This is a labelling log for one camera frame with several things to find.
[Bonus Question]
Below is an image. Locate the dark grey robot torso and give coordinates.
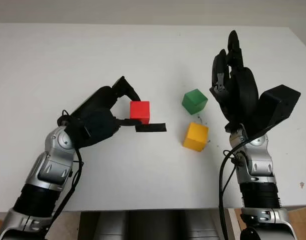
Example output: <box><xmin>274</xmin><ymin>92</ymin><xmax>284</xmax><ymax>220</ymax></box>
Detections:
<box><xmin>79</xmin><ymin>211</ymin><xmax>228</xmax><ymax>240</ymax></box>

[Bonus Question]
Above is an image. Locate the yellow cube block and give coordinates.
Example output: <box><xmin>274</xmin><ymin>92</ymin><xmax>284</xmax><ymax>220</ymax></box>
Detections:
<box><xmin>182</xmin><ymin>122</ymin><xmax>209</xmax><ymax>153</ymax></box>

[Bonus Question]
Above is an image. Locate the black tape strip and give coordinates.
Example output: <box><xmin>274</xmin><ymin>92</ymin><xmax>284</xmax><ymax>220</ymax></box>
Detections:
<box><xmin>134</xmin><ymin>122</ymin><xmax>167</xmax><ymax>133</ymax></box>

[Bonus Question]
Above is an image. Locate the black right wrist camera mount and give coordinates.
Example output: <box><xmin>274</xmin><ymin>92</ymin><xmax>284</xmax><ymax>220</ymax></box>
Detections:
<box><xmin>247</xmin><ymin>84</ymin><xmax>302</xmax><ymax>137</ymax></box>

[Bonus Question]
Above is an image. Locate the red cube block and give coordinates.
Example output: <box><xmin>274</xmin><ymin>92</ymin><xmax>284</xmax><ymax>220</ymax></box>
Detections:
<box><xmin>129</xmin><ymin>100</ymin><xmax>151</xmax><ymax>125</ymax></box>

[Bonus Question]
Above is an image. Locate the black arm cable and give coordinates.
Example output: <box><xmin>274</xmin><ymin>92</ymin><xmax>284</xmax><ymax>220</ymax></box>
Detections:
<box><xmin>217</xmin><ymin>131</ymin><xmax>266</xmax><ymax>240</ymax></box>
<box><xmin>42</xmin><ymin>109</ymin><xmax>85</xmax><ymax>240</ymax></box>

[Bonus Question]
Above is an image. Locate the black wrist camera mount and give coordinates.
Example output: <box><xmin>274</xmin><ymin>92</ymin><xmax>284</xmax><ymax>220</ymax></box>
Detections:
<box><xmin>66</xmin><ymin>109</ymin><xmax>121</xmax><ymax>148</ymax></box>
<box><xmin>247</xmin><ymin>84</ymin><xmax>302</xmax><ymax>137</ymax></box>

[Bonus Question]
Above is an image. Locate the green cube block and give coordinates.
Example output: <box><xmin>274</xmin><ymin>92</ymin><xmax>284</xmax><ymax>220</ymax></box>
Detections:
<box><xmin>181</xmin><ymin>88</ymin><xmax>209</xmax><ymax>116</ymax></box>

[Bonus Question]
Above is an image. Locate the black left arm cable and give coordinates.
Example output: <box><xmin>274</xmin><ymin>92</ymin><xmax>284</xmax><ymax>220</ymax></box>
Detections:
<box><xmin>42</xmin><ymin>109</ymin><xmax>85</xmax><ymax>240</ymax></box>

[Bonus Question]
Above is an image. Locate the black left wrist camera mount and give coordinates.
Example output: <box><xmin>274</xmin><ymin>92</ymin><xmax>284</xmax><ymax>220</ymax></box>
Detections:
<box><xmin>66</xmin><ymin>109</ymin><xmax>121</xmax><ymax>148</ymax></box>

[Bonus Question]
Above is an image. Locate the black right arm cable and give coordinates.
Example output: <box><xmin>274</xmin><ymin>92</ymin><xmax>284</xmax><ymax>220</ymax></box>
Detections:
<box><xmin>217</xmin><ymin>131</ymin><xmax>266</xmax><ymax>240</ymax></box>

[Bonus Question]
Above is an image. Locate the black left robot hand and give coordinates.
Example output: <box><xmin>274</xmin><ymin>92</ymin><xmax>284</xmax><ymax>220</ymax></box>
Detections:
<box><xmin>69</xmin><ymin>76</ymin><xmax>144</xmax><ymax>127</ymax></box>

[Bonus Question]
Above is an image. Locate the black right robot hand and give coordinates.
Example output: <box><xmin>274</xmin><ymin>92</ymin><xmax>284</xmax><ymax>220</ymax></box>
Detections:
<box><xmin>209</xmin><ymin>30</ymin><xmax>259</xmax><ymax>133</ymax></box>

